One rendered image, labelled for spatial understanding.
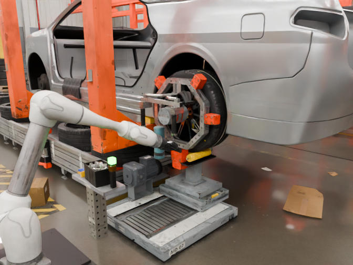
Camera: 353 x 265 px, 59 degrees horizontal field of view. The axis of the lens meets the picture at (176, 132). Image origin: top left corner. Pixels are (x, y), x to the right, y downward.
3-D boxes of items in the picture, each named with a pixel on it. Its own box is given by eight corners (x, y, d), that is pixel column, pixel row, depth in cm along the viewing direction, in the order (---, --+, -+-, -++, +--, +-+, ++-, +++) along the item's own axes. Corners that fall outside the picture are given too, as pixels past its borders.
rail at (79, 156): (114, 184, 278) (113, 161, 272) (105, 187, 271) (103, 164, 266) (16, 134, 446) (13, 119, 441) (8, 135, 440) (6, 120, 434)
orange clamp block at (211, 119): (210, 122, 230) (220, 123, 224) (203, 123, 224) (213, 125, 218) (210, 112, 228) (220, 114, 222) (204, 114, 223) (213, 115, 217)
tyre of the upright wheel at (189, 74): (251, 112, 232) (201, 51, 254) (233, 116, 215) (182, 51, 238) (205, 161, 274) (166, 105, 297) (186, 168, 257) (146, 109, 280)
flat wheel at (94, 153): (168, 152, 335) (167, 131, 329) (132, 172, 279) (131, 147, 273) (118, 144, 365) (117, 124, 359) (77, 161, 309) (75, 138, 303)
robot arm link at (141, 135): (160, 133, 192) (146, 128, 201) (142, 125, 180) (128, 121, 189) (154, 149, 191) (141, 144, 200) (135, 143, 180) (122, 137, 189)
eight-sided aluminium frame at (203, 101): (208, 153, 235) (210, 80, 221) (203, 154, 230) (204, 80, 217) (160, 139, 272) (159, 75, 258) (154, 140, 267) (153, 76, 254)
